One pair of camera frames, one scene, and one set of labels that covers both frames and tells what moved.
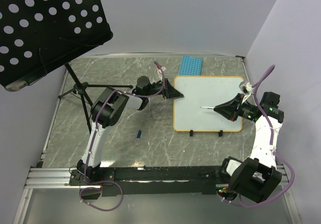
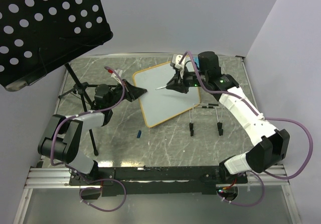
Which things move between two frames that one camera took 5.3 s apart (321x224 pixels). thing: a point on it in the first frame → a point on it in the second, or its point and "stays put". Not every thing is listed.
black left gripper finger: [170, 92] → [132, 92]
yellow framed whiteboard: [204, 91] → [158, 105]
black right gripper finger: [229, 109] → [176, 84]
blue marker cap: [139, 134] stays put
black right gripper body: [246, 110] → [191, 79]
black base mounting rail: [162, 180] stays put
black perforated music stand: [44, 26] stays put
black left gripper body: [155, 88] → [117, 95]
